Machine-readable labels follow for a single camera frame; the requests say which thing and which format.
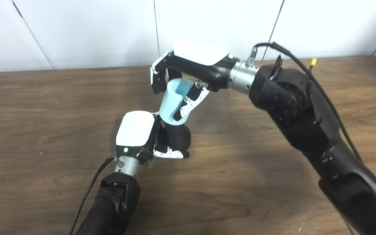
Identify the light-blue short hose piece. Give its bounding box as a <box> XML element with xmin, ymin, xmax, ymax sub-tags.
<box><xmin>159</xmin><ymin>79</ymin><xmax>195</xmax><ymax>126</ymax></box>

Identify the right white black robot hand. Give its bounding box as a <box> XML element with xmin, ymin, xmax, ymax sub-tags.
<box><xmin>150</xmin><ymin>39</ymin><xmax>241</xmax><ymax>122</ymax></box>

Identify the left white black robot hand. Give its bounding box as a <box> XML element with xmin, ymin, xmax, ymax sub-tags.
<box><xmin>115</xmin><ymin>110</ymin><xmax>190</xmax><ymax>164</ymax></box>

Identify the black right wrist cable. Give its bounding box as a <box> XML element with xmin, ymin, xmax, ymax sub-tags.
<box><xmin>246</xmin><ymin>42</ymin><xmax>363</xmax><ymax>162</ymax></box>

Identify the black funnel-shaped nozzle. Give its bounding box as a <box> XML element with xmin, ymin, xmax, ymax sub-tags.
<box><xmin>162</xmin><ymin>121</ymin><xmax>192</xmax><ymax>154</ymax></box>

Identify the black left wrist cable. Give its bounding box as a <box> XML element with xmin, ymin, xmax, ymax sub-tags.
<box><xmin>69</xmin><ymin>157</ymin><xmax>125</xmax><ymax>235</ymax></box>

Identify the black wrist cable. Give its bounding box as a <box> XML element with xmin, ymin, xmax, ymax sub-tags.
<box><xmin>69</xmin><ymin>157</ymin><xmax>125</xmax><ymax>235</ymax></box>
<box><xmin>246</xmin><ymin>42</ymin><xmax>363</xmax><ymax>162</ymax></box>

